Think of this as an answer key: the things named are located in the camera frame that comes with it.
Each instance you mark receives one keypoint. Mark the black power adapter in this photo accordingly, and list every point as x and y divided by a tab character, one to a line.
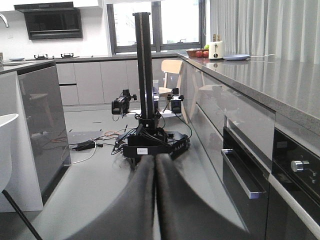
89	144

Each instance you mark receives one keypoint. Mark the blue plate on counter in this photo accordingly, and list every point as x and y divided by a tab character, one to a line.
236	57

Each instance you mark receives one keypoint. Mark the grey kitchen island cabinet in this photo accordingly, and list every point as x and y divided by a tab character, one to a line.
40	148

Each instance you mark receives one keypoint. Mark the black built-in oven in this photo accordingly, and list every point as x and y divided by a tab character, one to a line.
280	202

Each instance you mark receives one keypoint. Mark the black range hood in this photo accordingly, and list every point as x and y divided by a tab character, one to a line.
54	20

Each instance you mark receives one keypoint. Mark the wooden chair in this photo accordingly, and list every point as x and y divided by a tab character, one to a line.
172	71

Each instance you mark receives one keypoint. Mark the white toaster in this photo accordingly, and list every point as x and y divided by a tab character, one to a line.
216	50

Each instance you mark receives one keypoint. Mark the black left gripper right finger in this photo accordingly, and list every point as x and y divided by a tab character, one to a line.
182	214

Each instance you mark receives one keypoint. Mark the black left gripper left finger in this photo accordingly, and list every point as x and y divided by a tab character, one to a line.
131	215

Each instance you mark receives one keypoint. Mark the black robot lift column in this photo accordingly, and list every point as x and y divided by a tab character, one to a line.
145	74

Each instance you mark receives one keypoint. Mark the wooden fruit bowl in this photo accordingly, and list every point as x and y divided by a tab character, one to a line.
198	53

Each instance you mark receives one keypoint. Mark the white round chair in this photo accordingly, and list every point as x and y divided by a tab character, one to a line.
6	127

